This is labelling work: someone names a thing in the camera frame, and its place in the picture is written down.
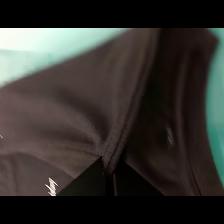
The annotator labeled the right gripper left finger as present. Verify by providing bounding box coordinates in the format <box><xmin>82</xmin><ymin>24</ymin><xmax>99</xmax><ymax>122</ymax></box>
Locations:
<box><xmin>57</xmin><ymin>155</ymin><xmax>115</xmax><ymax>197</ymax></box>

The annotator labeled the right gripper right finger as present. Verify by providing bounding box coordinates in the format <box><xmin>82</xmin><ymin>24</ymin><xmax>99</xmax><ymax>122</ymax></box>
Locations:
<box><xmin>113</xmin><ymin>159</ymin><xmax>165</xmax><ymax>197</ymax></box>

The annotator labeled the dark brown T-shirt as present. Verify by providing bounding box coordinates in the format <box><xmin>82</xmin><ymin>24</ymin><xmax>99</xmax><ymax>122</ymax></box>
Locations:
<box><xmin>0</xmin><ymin>27</ymin><xmax>224</xmax><ymax>197</ymax></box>

